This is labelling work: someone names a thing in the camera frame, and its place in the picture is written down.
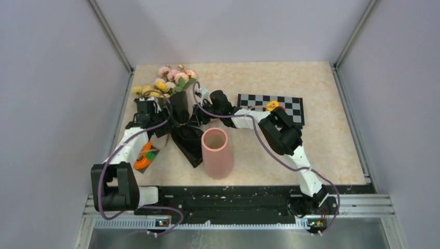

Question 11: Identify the beige ribbon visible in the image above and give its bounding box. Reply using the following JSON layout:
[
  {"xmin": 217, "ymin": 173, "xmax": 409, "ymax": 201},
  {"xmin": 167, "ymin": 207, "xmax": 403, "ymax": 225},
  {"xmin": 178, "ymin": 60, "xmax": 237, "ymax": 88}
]
[{"xmin": 149, "ymin": 121, "xmax": 199, "ymax": 162}]

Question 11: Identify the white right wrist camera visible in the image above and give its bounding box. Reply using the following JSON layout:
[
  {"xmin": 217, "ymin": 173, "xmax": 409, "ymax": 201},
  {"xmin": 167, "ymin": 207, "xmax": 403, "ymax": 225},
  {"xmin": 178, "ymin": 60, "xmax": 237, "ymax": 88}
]
[{"xmin": 195, "ymin": 88, "xmax": 210, "ymax": 102}]

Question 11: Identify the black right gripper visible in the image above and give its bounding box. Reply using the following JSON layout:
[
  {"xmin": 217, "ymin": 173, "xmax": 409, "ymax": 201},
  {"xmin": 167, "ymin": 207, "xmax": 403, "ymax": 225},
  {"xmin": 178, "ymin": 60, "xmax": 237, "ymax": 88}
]
[{"xmin": 187, "ymin": 101, "xmax": 223, "ymax": 128}]

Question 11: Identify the aluminium frame rail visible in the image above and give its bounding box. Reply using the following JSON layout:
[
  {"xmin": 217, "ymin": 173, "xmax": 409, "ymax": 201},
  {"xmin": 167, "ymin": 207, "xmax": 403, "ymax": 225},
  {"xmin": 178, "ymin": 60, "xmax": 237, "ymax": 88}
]
[{"xmin": 85, "ymin": 0, "xmax": 134, "ymax": 75}]

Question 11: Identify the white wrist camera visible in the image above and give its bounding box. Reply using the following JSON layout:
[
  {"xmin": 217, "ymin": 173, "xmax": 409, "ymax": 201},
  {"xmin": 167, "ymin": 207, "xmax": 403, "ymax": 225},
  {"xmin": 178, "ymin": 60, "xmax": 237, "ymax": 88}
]
[
  {"xmin": 136, "ymin": 97, "xmax": 161, "ymax": 114},
  {"xmin": 195, "ymin": 88, "xmax": 210, "ymax": 102}
]

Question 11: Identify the orange ring toy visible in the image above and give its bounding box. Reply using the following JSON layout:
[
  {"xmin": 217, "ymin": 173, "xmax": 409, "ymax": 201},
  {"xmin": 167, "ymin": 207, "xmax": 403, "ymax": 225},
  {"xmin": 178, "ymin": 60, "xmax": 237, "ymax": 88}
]
[{"xmin": 133, "ymin": 142, "xmax": 152, "ymax": 170}]

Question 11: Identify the black white chessboard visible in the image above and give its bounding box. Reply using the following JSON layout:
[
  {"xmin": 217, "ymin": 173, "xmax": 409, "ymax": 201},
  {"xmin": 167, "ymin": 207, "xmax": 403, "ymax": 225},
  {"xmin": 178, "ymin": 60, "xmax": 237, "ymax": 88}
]
[{"xmin": 237, "ymin": 93, "xmax": 305, "ymax": 126}]

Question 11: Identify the yellow toy block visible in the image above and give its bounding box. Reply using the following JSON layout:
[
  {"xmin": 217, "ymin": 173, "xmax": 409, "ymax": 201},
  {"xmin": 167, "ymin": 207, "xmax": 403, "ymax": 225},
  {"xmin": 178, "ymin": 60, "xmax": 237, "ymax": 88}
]
[{"xmin": 266, "ymin": 101, "xmax": 279, "ymax": 111}]

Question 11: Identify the pink vase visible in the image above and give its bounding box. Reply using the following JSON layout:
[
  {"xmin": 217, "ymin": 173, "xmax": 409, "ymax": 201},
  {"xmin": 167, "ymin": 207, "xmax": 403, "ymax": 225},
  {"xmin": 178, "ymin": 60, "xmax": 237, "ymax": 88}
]
[{"xmin": 201, "ymin": 128, "xmax": 233, "ymax": 179}]

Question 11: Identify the flower bouquet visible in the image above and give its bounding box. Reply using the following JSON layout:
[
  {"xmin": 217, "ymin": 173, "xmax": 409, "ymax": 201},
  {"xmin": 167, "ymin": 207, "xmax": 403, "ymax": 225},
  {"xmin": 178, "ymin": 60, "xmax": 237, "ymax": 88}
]
[{"xmin": 126, "ymin": 65, "xmax": 203, "ymax": 168}]

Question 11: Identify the green toy brick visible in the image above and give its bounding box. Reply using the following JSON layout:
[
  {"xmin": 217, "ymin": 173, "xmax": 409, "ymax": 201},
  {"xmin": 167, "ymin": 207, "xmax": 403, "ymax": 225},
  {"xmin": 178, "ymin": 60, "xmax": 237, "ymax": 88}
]
[{"xmin": 145, "ymin": 152, "xmax": 156, "ymax": 161}]

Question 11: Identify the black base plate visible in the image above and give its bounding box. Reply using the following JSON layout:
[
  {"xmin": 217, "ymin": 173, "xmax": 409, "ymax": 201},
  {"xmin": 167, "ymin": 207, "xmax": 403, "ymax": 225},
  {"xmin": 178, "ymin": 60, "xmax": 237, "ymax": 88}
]
[{"xmin": 134, "ymin": 185, "xmax": 339, "ymax": 226}]

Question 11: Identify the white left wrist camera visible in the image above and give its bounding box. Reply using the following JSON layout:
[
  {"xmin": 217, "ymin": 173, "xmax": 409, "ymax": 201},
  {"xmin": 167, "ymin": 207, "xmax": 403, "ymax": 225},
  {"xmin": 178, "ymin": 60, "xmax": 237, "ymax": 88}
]
[{"xmin": 136, "ymin": 97, "xmax": 161, "ymax": 114}]

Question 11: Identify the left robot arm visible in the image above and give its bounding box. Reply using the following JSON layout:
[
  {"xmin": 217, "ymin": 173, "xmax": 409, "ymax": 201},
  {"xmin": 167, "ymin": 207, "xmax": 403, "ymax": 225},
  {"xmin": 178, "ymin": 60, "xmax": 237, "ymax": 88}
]
[{"xmin": 91, "ymin": 97, "xmax": 172, "ymax": 214}]

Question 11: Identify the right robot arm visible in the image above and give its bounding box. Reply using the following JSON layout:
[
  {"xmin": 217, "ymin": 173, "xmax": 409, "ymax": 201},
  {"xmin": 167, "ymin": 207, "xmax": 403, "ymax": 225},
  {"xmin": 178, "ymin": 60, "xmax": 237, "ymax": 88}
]
[{"xmin": 192, "ymin": 88, "xmax": 338, "ymax": 214}]

